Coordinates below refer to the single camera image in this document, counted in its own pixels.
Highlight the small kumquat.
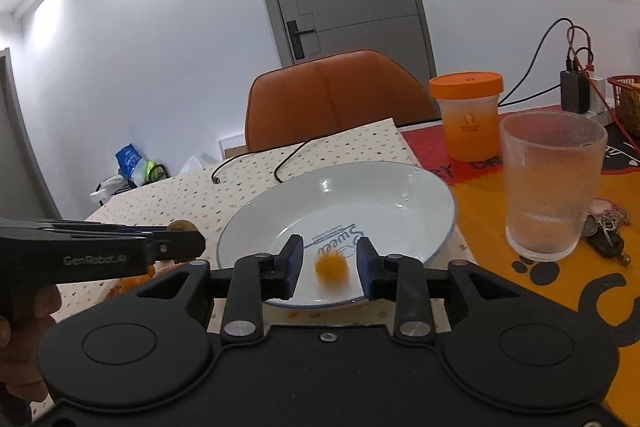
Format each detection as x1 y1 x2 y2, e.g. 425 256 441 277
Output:
314 251 349 286

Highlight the large orange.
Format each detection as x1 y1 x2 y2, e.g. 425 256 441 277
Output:
104 265 155 300

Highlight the person's left hand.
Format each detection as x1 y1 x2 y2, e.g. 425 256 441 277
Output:
1 285 62 402

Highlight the white ceramic plate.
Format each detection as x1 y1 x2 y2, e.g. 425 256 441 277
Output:
216 161 457 309

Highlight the blue plastic bag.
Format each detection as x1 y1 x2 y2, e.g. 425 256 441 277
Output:
115 143 145 181

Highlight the white framed board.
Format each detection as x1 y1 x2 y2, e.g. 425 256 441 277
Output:
218 133 247 159

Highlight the clear plastic bag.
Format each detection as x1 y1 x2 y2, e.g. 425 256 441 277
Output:
179 155 208 176

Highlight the black metal shelf rack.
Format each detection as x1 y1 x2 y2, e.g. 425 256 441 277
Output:
104 160 169 196

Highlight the orange leather chair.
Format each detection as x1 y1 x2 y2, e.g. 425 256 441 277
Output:
244 50 437 152

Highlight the orange lidded plastic jar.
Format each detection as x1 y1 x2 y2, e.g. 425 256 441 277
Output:
430 72 503 162

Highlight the ribbed clear glass cup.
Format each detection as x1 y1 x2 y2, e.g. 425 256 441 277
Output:
500 109 608 262

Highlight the orange red cat placemat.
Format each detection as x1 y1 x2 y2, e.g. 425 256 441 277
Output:
401 107 639 426

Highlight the key bunch with fob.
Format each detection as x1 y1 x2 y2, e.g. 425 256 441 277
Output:
582 197 631 267

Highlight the black charger adapter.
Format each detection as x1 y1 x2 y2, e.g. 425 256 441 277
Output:
560 70 590 114

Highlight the white power strip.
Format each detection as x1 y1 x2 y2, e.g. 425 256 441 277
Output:
585 75 612 126

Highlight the black usb cable right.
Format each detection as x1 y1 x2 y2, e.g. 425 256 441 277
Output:
273 136 327 184

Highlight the black usb cable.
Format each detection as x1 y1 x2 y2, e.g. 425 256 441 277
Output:
273 136 327 184
209 141 302 186

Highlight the black usb cable left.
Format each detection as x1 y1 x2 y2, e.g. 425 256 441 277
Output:
209 141 302 186

